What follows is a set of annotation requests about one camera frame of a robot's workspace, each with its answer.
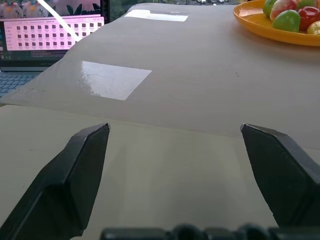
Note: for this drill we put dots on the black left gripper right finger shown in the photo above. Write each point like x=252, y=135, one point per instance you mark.
x=282, y=175

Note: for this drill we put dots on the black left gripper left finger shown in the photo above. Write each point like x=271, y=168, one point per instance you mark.
x=62, y=180

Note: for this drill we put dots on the large clear tape patch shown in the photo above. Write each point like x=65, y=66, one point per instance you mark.
x=112, y=81

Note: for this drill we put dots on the open laptop computer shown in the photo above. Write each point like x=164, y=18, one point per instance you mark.
x=37, y=35

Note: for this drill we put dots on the yellow and red fruit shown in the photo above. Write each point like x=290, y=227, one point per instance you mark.
x=315, y=28

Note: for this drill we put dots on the orange fruit plate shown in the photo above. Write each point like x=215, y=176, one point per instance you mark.
x=260, y=26

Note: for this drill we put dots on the green apple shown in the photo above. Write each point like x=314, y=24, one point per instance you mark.
x=286, y=21
x=305, y=3

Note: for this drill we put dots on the dark red apple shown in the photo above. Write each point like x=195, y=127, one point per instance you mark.
x=309, y=17

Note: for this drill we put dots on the small green round fruit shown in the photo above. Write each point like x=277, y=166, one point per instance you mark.
x=267, y=6

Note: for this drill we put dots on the small clear tape patch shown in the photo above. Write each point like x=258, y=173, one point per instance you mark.
x=157, y=16

